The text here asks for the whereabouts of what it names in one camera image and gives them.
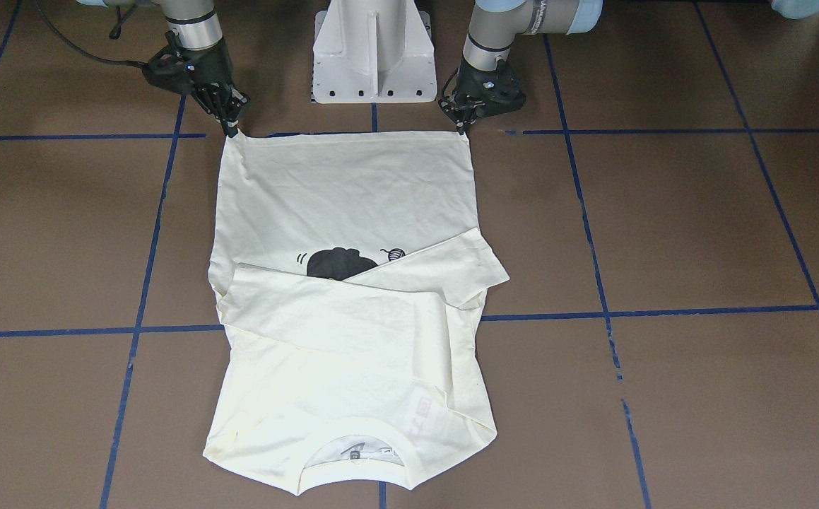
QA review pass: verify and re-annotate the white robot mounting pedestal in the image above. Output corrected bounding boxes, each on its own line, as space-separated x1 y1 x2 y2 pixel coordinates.
312 1 436 104

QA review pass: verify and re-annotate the cream long-sleeve printed shirt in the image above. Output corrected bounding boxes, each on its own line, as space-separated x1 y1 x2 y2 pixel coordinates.
203 131 509 495

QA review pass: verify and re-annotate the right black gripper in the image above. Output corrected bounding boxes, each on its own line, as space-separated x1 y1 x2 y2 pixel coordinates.
143 42 249 136

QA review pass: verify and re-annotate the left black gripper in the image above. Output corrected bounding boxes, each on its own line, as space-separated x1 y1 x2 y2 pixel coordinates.
439 60 526 134

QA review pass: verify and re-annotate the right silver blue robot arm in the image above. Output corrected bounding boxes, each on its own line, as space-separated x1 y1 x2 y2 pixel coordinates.
73 1 250 138

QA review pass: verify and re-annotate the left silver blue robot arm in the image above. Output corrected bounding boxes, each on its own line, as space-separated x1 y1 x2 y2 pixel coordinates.
448 1 819 134

